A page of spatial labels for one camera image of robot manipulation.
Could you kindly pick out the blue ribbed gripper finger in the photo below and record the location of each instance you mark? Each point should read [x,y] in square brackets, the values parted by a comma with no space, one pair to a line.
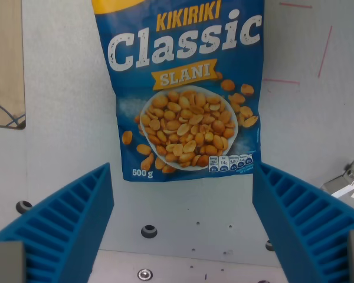
[62,218]
[306,221]

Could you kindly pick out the silver bolt head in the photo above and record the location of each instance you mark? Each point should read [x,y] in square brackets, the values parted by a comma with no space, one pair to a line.
[144,274]

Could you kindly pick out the blue peanut bag Kikiriki Classic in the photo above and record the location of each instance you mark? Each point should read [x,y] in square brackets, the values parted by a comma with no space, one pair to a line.
[183,88]

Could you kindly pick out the grey metal bracket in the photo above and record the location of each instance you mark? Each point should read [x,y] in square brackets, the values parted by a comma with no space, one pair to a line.
[346,181]

